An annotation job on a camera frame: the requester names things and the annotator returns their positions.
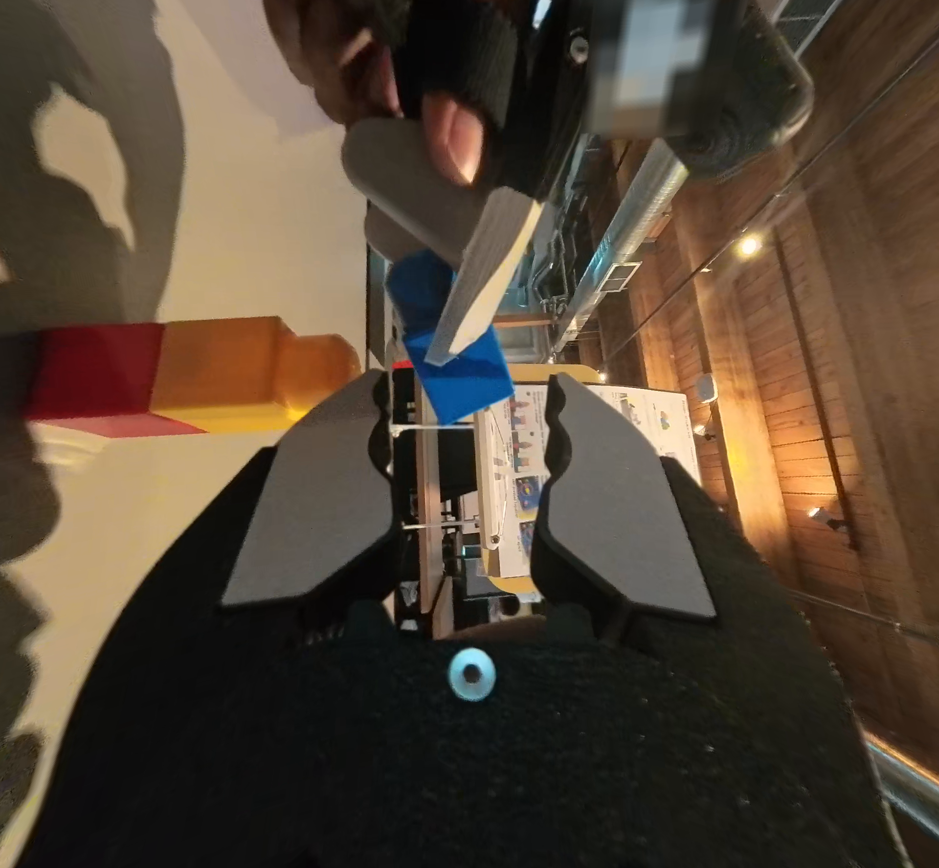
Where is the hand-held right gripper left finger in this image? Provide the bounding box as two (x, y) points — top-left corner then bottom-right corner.
(220, 367), (404, 612)

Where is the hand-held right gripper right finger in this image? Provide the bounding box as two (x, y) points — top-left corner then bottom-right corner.
(528, 372), (720, 643)

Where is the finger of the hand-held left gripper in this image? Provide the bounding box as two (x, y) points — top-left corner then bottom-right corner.
(427, 187), (544, 368)
(364, 209), (443, 263)

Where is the blue building block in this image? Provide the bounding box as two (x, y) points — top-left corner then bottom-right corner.
(386, 250), (516, 423)

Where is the yellow single-stud block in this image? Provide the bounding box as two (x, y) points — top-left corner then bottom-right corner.
(150, 315), (362, 434)

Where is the red single-stud block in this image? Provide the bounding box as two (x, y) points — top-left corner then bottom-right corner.
(22, 322), (208, 438)

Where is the person's left hand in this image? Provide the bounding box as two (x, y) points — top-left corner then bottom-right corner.
(259, 0), (567, 185)

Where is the wooden instruction poster board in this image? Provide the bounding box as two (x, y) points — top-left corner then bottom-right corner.
(473, 364), (703, 599)

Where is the silver air duct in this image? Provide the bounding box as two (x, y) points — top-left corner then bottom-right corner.
(565, 137), (692, 351)

